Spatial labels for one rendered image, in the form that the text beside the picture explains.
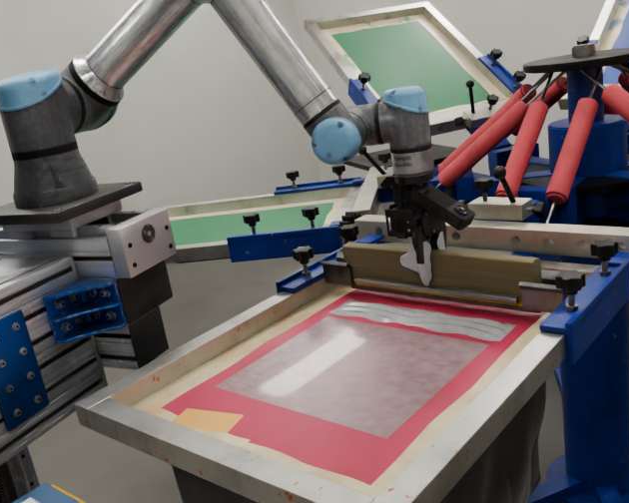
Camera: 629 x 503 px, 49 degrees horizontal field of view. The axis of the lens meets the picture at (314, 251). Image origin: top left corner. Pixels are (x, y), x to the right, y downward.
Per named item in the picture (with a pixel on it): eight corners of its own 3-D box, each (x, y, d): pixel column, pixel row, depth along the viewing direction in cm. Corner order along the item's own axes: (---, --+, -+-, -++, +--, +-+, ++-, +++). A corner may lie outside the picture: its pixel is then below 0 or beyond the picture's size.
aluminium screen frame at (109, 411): (389, 561, 69) (385, 530, 68) (79, 424, 107) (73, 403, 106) (627, 286, 125) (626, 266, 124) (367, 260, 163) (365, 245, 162)
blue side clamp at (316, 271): (299, 316, 139) (293, 284, 137) (281, 312, 142) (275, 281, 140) (380, 266, 160) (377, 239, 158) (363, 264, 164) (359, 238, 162)
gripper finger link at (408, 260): (405, 283, 132) (404, 236, 131) (432, 286, 128) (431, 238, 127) (396, 286, 130) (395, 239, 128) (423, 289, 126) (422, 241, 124)
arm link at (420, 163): (439, 145, 124) (416, 154, 118) (442, 169, 126) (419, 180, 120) (404, 146, 129) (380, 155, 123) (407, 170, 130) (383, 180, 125)
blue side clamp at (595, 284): (573, 366, 103) (571, 323, 101) (540, 360, 107) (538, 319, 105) (632, 294, 125) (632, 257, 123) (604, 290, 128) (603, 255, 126)
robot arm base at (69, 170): (-3, 210, 126) (-18, 157, 123) (58, 190, 139) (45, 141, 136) (57, 207, 119) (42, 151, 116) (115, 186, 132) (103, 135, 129)
